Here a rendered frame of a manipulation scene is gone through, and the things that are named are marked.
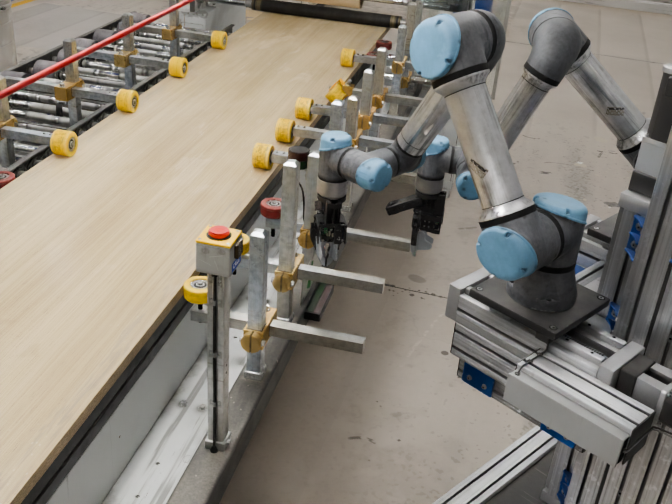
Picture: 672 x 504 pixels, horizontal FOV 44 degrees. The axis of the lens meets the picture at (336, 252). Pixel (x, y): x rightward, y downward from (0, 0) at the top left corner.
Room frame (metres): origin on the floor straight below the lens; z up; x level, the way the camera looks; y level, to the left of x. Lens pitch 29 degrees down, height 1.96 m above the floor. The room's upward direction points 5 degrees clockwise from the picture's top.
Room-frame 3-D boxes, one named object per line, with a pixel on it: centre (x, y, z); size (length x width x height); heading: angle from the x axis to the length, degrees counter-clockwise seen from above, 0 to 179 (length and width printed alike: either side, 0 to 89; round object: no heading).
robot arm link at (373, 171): (1.78, -0.06, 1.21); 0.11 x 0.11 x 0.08; 47
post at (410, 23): (3.84, -0.25, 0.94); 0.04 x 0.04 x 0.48; 79
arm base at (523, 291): (1.56, -0.46, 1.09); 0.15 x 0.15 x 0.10
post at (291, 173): (1.87, 0.13, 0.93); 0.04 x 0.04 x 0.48; 79
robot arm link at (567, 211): (1.56, -0.45, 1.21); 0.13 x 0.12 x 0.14; 137
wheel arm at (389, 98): (3.13, -0.19, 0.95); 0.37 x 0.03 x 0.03; 79
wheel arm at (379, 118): (2.89, -0.08, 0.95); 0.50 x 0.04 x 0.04; 79
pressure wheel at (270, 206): (2.18, 0.19, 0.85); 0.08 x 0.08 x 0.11
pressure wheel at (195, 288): (1.70, 0.32, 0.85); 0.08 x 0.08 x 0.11
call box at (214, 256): (1.37, 0.22, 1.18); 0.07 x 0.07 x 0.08; 79
